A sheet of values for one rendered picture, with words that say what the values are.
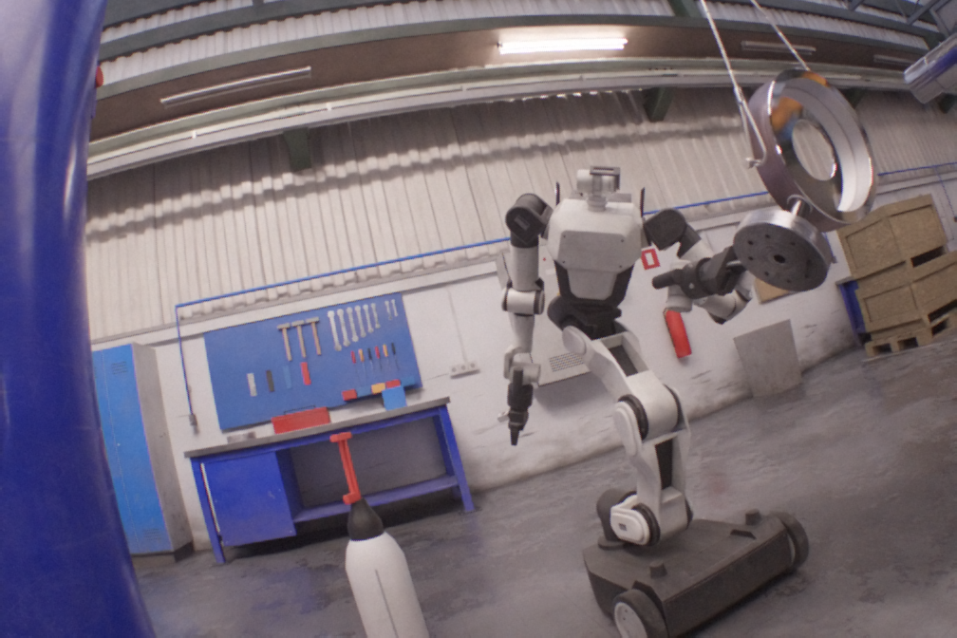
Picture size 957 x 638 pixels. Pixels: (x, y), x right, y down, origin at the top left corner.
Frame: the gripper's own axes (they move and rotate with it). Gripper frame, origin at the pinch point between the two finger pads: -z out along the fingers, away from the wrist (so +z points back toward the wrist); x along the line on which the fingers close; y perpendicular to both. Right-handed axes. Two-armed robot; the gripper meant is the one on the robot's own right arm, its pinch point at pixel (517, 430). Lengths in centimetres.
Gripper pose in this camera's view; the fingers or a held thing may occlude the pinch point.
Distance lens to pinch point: 192.0
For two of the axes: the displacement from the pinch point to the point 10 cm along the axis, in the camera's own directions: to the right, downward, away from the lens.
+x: -2.9, 2.1, -9.3
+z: 0.2, -9.7, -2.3
